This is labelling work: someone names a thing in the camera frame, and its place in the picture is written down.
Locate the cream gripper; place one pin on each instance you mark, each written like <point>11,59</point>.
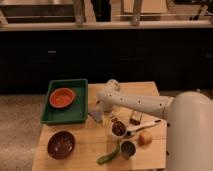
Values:
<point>107,118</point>

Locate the blue-grey towel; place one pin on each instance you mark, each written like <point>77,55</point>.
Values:
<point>96,114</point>

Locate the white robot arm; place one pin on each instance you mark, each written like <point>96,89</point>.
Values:
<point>190,123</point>

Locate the orange bowl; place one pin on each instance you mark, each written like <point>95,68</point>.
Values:
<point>62,97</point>

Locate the purple bowl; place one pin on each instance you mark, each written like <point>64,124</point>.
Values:
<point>61,145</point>

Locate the white cup with brown contents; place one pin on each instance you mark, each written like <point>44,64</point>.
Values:
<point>118,129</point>

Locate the brown chocolate bar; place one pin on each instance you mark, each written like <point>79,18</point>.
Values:
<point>135,118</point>

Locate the wooden table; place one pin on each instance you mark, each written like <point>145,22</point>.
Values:
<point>92,142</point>

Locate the small metal cup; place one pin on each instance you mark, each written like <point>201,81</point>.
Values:
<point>128,149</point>

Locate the green plastic tray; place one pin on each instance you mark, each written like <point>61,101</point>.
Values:
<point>76,112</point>

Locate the green cucumber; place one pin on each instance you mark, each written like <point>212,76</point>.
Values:
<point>108,157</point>

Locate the yellow orange fruit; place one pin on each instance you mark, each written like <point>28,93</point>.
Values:
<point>145,138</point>

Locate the white handled ladle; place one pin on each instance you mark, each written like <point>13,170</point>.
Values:
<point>133,129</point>

